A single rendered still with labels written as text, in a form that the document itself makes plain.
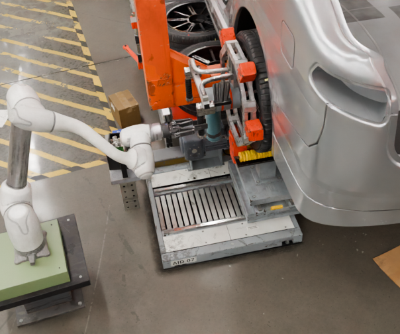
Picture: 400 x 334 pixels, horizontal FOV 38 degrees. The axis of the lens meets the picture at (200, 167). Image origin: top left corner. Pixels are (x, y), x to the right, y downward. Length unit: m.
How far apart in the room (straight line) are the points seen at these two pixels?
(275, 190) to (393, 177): 1.31
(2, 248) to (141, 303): 0.79
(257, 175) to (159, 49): 0.95
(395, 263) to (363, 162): 1.36
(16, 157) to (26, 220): 0.31
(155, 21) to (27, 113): 1.01
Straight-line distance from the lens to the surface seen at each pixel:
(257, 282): 3.35
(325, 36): 2.13
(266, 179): 3.57
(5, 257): 3.21
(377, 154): 2.23
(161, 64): 3.50
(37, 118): 2.71
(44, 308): 3.40
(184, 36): 4.42
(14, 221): 3.00
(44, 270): 3.09
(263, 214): 3.49
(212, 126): 3.37
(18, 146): 2.97
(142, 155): 2.87
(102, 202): 3.87
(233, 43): 3.10
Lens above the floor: 2.70
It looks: 42 degrees down
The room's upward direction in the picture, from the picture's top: 4 degrees counter-clockwise
